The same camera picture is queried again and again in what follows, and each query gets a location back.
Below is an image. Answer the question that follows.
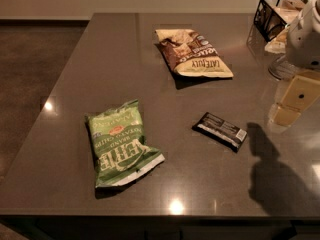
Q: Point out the green jalapeno chip bag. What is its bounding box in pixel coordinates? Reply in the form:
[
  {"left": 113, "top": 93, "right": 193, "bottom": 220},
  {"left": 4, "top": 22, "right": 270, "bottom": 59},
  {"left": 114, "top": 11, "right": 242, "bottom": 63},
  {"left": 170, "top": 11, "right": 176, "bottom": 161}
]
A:
[{"left": 85, "top": 100, "right": 165, "bottom": 188}]

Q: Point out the clear glass bowl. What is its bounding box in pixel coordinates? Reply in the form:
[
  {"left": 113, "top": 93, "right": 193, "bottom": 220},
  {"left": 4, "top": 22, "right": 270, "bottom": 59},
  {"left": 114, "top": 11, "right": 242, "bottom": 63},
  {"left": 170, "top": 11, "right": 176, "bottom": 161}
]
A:
[{"left": 268, "top": 55, "right": 299, "bottom": 80}]

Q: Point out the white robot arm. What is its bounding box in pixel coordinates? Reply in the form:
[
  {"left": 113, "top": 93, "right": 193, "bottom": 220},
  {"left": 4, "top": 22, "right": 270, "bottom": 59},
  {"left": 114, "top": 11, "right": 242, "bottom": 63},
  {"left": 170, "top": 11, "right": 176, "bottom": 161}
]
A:
[{"left": 269, "top": 0, "right": 320, "bottom": 127}]

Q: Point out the brown chip bag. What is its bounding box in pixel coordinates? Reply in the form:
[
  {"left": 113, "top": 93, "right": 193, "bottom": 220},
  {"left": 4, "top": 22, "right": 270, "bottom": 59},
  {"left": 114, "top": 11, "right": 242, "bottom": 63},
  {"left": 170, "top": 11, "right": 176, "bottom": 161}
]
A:
[{"left": 155, "top": 29, "right": 233, "bottom": 78}]

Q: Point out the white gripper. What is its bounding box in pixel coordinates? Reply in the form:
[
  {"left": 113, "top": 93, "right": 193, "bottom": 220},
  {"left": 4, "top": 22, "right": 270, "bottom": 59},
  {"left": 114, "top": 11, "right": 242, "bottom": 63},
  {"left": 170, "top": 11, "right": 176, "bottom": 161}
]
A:
[{"left": 270, "top": 70, "right": 320, "bottom": 127}]

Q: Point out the black snack bar wrapper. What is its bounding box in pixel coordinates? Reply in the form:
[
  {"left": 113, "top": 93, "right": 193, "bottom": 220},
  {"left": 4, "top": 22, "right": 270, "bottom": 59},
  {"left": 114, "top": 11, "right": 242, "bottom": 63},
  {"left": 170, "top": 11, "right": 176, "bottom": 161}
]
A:
[{"left": 192, "top": 112, "right": 247, "bottom": 152}]

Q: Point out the black wire basket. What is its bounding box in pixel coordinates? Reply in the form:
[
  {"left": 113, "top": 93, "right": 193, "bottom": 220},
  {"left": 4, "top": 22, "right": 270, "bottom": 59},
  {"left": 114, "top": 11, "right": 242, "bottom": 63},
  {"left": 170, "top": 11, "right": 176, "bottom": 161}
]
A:
[{"left": 254, "top": 0, "right": 307, "bottom": 42}]

